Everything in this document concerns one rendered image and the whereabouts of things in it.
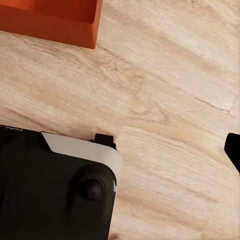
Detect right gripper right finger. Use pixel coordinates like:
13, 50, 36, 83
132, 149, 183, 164
224, 132, 240, 172

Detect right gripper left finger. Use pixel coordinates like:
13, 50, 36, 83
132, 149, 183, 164
0, 133, 26, 193

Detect storage box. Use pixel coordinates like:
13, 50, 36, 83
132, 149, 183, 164
0, 0, 103, 50

